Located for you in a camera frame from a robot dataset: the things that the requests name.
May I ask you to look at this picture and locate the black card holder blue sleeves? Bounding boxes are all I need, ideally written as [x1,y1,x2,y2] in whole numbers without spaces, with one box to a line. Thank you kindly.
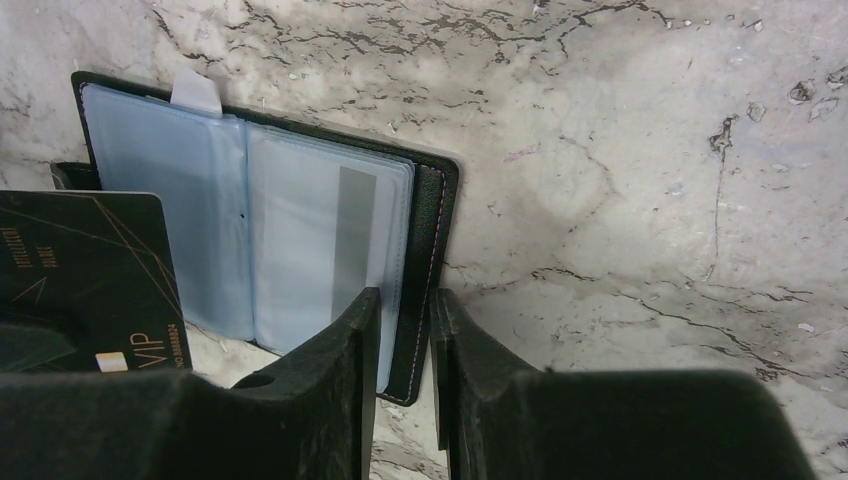
[53,69,460,406]

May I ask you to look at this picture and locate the black VIP credit card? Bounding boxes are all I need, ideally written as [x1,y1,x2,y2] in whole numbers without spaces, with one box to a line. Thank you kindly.
[1,190,192,373]

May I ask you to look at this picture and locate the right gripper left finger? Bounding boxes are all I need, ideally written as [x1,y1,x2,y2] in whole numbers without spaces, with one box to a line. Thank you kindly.
[1,287,381,479]

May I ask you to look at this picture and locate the white VIP card right sleeve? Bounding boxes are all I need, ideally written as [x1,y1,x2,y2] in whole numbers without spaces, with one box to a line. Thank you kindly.
[249,140,412,352]

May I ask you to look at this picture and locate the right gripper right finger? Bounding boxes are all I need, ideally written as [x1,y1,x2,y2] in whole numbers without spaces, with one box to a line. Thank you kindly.
[430,289,815,479]

